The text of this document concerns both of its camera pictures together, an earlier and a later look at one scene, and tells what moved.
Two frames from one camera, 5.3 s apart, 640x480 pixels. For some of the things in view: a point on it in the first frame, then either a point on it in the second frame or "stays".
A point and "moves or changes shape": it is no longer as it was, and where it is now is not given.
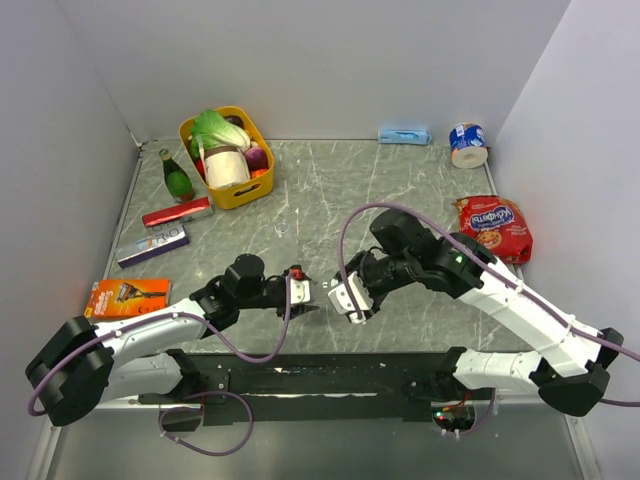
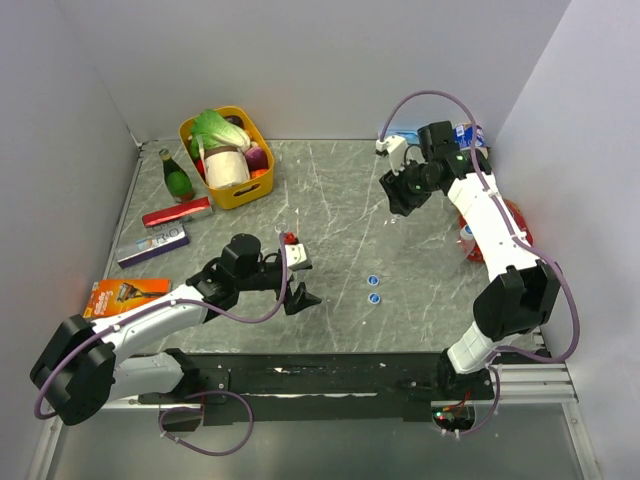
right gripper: x=359 y=264 → x=393 y=187
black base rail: x=314 y=387 stays
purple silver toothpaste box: x=158 y=239 stays
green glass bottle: x=177 y=180 stays
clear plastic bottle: x=320 y=287 moves or changes shape
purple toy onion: x=256 y=158 stays
